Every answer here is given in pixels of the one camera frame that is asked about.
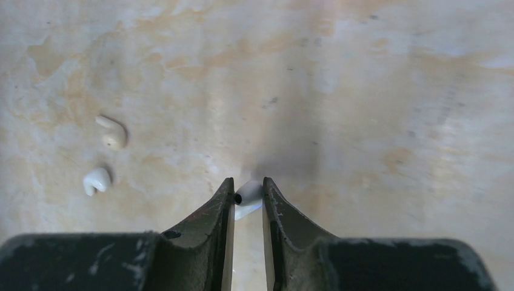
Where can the white wireless earbud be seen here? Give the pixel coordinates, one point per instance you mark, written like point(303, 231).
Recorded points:
point(97, 180)
point(247, 199)

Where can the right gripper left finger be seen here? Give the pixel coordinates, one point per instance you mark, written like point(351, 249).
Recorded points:
point(194, 254)

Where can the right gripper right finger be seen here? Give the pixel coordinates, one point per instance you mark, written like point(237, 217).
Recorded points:
point(301, 255)

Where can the small beige earbud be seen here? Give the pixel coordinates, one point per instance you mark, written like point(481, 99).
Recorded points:
point(115, 137)

